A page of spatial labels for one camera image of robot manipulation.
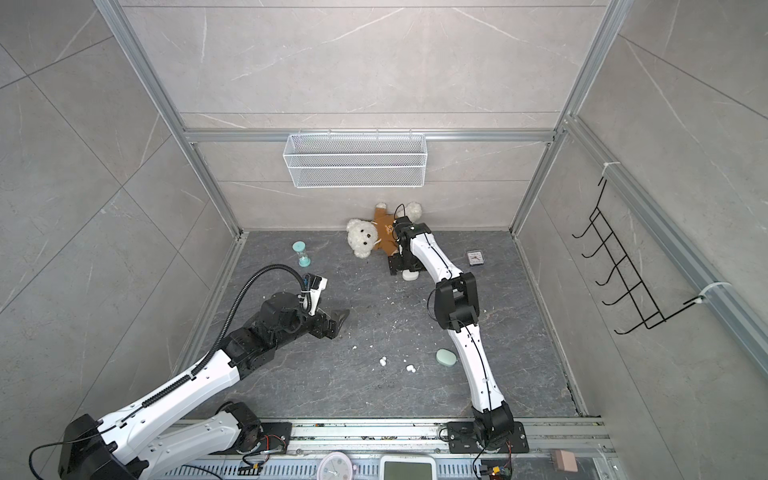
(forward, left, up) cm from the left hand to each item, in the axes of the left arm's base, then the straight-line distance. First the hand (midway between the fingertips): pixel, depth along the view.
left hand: (334, 299), depth 76 cm
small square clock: (+27, -48, -18) cm, 58 cm away
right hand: (+23, -22, -18) cm, 37 cm away
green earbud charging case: (-10, -31, -19) cm, 38 cm away
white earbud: (-10, -12, -19) cm, 25 cm away
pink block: (-36, -55, -17) cm, 67 cm away
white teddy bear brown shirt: (+33, -8, -12) cm, 36 cm away
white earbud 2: (-12, -20, -19) cm, 30 cm away
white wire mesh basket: (+50, +6, +9) cm, 51 cm away
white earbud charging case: (+20, -23, -18) cm, 35 cm away
